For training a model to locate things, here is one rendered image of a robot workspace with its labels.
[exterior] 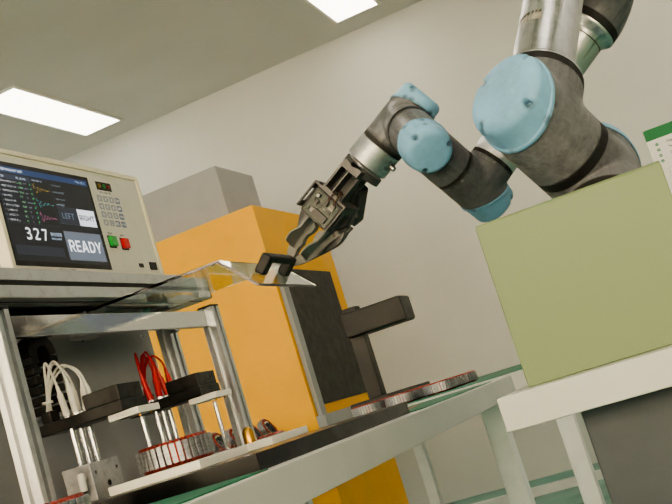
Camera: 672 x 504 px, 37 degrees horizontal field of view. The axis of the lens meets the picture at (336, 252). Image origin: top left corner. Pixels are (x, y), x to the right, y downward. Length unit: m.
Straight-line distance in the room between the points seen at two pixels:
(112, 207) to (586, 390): 0.99
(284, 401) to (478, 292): 2.03
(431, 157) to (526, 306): 0.39
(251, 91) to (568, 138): 6.23
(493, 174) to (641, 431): 0.54
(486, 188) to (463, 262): 5.21
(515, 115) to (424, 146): 0.27
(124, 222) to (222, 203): 3.81
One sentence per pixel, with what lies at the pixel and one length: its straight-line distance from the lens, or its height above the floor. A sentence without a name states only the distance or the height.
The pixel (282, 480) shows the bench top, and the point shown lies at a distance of 1.17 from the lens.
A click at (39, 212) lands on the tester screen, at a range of 1.64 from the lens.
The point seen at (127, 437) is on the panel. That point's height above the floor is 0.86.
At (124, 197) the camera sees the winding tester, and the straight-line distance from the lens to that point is 1.87.
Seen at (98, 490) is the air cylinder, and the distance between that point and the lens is 1.53.
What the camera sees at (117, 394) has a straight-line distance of 1.50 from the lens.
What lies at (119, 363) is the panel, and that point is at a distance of 1.91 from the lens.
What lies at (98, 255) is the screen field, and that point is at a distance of 1.73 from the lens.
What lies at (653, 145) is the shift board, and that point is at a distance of 6.69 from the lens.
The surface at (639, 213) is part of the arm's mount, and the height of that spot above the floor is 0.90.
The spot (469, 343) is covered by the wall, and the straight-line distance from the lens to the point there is 6.78.
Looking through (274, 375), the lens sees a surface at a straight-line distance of 5.21.
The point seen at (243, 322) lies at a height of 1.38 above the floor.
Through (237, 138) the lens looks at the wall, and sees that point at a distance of 7.44.
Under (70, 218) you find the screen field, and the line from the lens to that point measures 1.70.
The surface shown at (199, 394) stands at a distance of 1.70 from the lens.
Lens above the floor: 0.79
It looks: 9 degrees up
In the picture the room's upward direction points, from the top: 17 degrees counter-clockwise
